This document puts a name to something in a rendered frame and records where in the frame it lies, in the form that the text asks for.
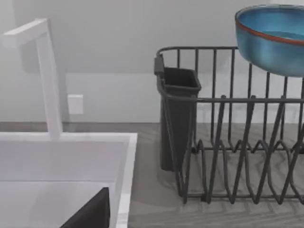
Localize white tall tap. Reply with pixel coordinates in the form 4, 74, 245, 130
0, 18, 64, 141

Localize dark grey wire dish rack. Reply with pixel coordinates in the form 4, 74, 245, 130
154, 46, 304, 205

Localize dark grey cutlery holder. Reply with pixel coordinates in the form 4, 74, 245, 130
159, 67, 202, 171

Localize white sink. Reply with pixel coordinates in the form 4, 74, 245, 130
0, 132, 138, 228

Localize white wall socket plate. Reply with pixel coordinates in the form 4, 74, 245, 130
67, 94, 84, 115

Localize blue bowl with red rim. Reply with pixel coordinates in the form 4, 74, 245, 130
235, 5, 304, 77

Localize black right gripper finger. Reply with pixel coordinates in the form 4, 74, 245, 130
59, 187, 111, 228

